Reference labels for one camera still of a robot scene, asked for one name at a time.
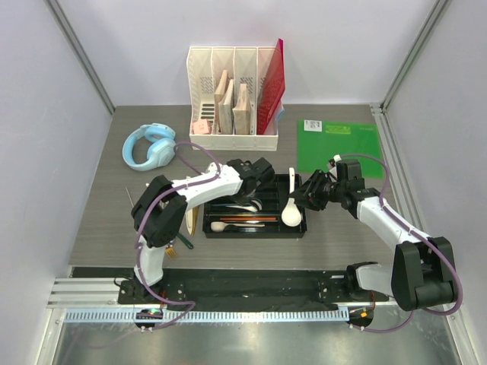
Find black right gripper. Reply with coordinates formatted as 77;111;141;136
289;170;345;211

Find white plastic spoon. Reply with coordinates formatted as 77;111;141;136
226;201;263;213

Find black cutlery tray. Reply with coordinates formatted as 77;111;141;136
202;174;307;239

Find blue plastic spoon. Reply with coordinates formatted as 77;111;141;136
211;204;255;210

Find small white ceramic spoon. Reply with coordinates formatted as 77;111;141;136
210;221;237;233

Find light blue headphones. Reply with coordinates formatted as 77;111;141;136
122;123;176;172

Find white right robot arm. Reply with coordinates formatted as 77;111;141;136
289;154;463;313

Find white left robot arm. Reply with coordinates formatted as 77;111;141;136
131;157;275;303

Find large white ceramic spoon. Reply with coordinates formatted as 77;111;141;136
281;167;302;227

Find green cutting mat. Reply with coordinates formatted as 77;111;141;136
297;119;383;173

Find orange chopstick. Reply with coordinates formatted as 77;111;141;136
219;216;278;224

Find white chopstick in tray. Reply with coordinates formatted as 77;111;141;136
216;222;265;228

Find black spoon in tray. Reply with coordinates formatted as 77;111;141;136
224;224;240;232

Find wooden board right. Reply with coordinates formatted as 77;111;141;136
232;83;251;135

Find wooden board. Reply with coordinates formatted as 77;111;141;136
214;69;234;135
232;83;251;135

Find mesh zipper pouch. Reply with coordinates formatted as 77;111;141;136
275;106;285;121

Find pink cube box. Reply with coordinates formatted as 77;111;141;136
192;119;212;135

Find magenta plastic folder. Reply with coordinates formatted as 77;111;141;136
256;38;285;135

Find wooden board left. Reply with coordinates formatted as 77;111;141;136
214;69;234;135

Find white file organizer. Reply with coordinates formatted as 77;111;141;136
186;40;285;151

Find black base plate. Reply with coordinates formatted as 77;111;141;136
117;268;389;305

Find green handled utensil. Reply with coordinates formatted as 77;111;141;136
177;233;194;249

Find white cable duct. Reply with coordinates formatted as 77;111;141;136
65;307;349;323

